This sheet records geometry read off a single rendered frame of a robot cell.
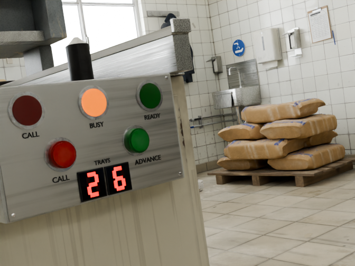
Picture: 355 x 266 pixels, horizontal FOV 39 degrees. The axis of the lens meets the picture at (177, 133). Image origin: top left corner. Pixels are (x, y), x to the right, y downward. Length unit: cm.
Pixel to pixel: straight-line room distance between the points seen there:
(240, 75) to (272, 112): 132
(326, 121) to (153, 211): 393
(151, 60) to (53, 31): 72
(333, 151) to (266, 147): 61
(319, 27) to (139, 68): 448
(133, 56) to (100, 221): 25
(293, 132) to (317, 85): 107
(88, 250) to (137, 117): 17
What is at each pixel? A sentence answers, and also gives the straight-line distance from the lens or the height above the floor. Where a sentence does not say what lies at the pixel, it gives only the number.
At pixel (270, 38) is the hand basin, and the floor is 137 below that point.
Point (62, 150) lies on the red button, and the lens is 55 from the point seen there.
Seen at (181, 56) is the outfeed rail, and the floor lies 86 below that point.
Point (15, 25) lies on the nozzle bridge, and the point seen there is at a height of 107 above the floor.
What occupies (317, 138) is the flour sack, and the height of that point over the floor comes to 33.
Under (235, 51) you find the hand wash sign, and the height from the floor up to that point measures 133.
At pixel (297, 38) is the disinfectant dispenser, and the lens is 525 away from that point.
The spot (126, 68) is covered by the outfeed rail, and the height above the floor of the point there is 86.
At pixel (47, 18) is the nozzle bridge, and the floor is 107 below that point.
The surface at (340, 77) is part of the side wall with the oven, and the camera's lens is 505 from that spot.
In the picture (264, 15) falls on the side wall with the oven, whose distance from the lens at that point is 559.
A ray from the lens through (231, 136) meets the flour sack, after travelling 475.
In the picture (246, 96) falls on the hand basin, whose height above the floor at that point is 79.
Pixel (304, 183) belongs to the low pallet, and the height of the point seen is 2.
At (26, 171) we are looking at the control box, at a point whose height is 75.
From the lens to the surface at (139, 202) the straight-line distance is 65.
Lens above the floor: 79
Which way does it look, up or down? 3 degrees down
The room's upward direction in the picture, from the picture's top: 8 degrees counter-clockwise
